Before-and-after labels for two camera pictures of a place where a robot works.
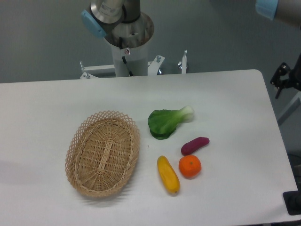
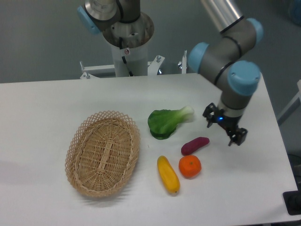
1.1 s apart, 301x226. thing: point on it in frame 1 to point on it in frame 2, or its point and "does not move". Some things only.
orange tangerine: [190, 166] does not move
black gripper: [294, 81] to [238, 135]
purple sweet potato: [188, 147] does not move
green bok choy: [162, 123] does not move
